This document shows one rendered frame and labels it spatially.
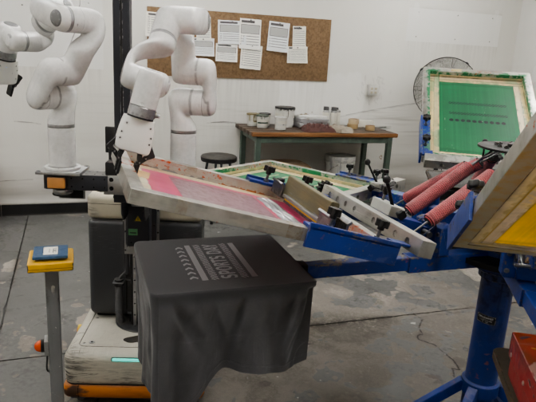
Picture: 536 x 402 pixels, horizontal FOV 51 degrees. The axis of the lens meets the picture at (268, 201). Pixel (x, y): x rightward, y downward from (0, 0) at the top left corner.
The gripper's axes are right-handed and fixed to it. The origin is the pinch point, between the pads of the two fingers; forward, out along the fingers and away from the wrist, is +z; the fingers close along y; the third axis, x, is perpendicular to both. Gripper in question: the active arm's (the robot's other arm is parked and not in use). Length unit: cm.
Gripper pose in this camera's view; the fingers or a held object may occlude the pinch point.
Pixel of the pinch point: (126, 167)
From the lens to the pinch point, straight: 166.0
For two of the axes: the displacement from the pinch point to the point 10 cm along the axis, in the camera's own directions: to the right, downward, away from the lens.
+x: 3.2, 2.6, -9.1
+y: -9.0, -2.2, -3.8
